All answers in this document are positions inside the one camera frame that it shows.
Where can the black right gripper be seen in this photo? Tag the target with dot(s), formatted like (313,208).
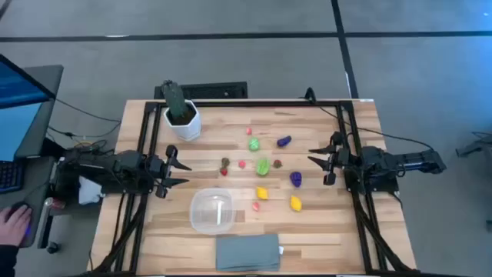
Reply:
(342,158)

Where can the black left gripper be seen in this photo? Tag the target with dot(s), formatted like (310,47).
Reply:
(157,169)

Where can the purple toy grape bunch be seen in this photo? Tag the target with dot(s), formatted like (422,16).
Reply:
(295,179)

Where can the purple toy eggplant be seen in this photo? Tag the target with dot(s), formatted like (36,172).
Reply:
(283,141)

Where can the yellow toy lemon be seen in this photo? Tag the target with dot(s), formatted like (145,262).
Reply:
(295,203)
(262,192)

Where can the clear plastic container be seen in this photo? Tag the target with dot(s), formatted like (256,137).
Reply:
(203,215)

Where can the red toy strawberry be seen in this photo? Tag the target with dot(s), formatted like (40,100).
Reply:
(224,165)
(277,164)

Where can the green leafy vegetable toy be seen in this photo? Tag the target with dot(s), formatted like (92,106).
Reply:
(263,167)

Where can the round green toy fruit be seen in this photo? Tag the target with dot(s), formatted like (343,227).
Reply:
(253,144)

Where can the small pink toy fruit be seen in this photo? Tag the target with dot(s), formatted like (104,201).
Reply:
(256,206)
(248,131)
(241,164)

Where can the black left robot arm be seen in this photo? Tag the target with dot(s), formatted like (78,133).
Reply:
(123,161)

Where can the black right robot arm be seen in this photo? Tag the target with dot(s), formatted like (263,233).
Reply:
(384,159)

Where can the person's forearm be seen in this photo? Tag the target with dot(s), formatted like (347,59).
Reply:
(7,263)

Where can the white plant pot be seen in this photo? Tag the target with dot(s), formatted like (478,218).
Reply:
(188,131)

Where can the green cactus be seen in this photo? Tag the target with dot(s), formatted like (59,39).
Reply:
(175,100)

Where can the white crumpled cloth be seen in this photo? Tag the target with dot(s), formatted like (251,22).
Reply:
(89,192)

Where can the black keyboard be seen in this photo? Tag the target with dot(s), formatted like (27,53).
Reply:
(215,91)
(9,175)

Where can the grey folded cloth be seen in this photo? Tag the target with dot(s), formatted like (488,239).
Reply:
(248,252)

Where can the red silver drink can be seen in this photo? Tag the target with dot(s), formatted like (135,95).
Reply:
(55,204)

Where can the dark grey desk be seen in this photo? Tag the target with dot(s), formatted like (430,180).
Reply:
(38,181)

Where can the black caster wheel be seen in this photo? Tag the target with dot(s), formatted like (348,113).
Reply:
(52,247)

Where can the black stand base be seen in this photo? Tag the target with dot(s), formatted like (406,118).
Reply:
(474,147)

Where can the computer monitor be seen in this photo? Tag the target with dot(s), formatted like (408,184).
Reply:
(15,127)

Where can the person's hand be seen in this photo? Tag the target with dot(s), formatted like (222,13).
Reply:
(13,229)

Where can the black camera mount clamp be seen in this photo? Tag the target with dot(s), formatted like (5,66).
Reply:
(310,94)

